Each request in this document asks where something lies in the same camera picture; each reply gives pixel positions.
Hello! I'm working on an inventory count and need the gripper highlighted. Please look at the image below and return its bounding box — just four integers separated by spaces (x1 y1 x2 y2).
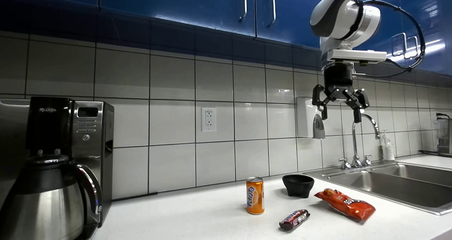
312 62 370 124

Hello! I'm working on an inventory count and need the black bowl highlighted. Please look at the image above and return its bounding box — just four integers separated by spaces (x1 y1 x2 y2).
282 174 315 199

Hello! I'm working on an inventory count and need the chocolate bar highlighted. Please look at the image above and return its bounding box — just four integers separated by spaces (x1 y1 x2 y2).
279 209 311 231

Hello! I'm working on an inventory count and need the chrome tap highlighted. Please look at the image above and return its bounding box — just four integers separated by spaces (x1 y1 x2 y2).
338 113 381 170

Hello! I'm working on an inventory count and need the clear soap pump bottle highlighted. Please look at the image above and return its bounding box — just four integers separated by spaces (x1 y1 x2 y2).
381 129 396 161

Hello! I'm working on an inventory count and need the steel sink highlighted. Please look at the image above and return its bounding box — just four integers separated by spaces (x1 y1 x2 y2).
303 160 452 216

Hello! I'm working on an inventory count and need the orange chip bag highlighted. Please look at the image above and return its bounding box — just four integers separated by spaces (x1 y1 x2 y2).
314 188 376 221

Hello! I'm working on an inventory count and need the orange soda can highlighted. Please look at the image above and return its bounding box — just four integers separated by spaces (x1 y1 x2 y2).
246 177 265 215

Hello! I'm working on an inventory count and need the blue upper cabinet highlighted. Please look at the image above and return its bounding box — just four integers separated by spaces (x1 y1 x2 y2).
0 0 452 76

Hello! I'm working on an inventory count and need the steel coffee maker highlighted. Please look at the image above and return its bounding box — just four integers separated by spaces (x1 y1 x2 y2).
0 96 115 240

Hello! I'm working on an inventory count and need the steel coffee carafe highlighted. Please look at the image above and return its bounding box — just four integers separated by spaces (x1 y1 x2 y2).
0 154 103 240

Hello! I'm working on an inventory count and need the white wall soap dispenser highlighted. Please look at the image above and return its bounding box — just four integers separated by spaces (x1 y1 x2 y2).
296 96 326 140

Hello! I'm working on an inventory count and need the silver cabinet door handle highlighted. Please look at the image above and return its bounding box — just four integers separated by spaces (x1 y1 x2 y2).
391 33 408 57
406 36 420 59
265 0 276 28
238 0 248 22

